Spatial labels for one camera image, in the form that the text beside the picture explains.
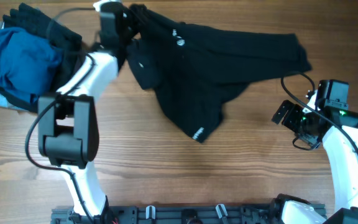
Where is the black polo shirt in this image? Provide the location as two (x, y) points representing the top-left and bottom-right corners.
(127, 4), (312, 142)

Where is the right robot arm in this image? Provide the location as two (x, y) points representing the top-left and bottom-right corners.
(272, 80), (358, 223)

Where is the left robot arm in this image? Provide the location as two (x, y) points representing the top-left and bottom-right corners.
(33, 1), (133, 223)

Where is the black folded garment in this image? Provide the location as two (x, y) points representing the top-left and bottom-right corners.
(0, 3), (82, 112)

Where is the blue folded shirt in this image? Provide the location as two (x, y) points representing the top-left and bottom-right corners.
(0, 27), (63, 104)

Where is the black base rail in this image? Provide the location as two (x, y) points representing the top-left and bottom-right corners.
(50, 203), (326, 224)

